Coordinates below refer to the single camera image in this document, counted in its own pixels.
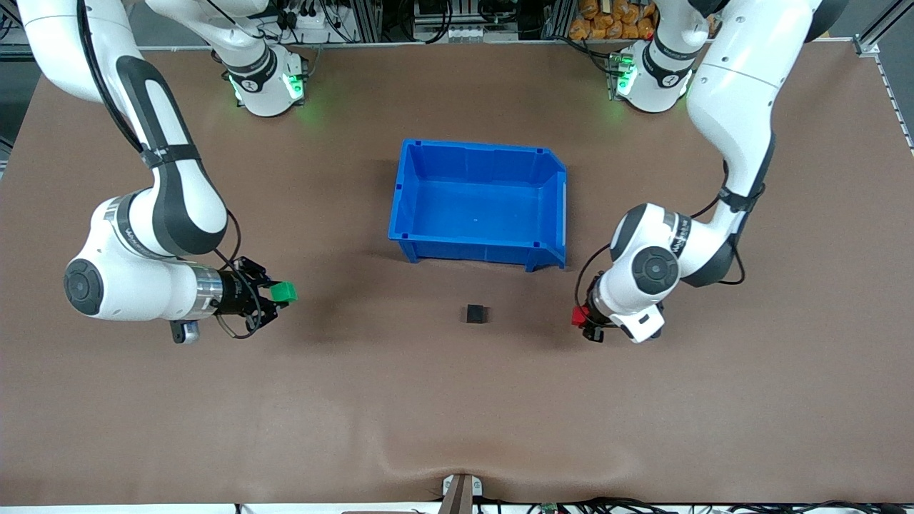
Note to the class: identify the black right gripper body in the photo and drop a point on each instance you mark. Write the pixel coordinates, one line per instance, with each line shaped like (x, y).
(233, 293)

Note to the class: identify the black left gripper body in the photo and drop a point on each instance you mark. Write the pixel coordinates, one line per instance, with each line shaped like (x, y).
(594, 315)

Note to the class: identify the red cube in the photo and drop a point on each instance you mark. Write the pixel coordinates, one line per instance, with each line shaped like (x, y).
(580, 316)

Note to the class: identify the green cube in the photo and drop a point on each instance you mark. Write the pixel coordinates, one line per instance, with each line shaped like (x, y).
(284, 291)

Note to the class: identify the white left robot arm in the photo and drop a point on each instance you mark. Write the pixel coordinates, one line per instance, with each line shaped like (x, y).
(735, 86)

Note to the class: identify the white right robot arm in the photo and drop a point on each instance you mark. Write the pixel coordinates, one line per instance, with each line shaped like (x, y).
(136, 285)

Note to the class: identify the black cube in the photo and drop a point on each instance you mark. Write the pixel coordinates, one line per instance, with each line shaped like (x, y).
(475, 314)

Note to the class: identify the brown table mat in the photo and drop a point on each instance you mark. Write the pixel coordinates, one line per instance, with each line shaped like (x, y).
(285, 428)

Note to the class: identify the blue plastic bin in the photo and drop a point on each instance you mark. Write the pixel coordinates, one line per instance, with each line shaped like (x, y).
(475, 207)

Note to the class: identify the white power strip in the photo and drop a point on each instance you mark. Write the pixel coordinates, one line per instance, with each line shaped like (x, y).
(314, 32)

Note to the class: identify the orange mesh bag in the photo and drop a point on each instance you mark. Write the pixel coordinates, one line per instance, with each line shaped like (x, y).
(607, 21)

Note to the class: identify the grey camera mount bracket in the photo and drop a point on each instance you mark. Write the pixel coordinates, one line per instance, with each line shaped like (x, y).
(460, 496)

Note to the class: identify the aluminium profile frame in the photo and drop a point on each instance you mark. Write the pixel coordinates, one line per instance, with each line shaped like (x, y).
(360, 18)

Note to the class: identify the aluminium table edge rail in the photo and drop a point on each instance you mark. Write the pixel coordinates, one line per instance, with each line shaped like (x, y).
(885, 86)

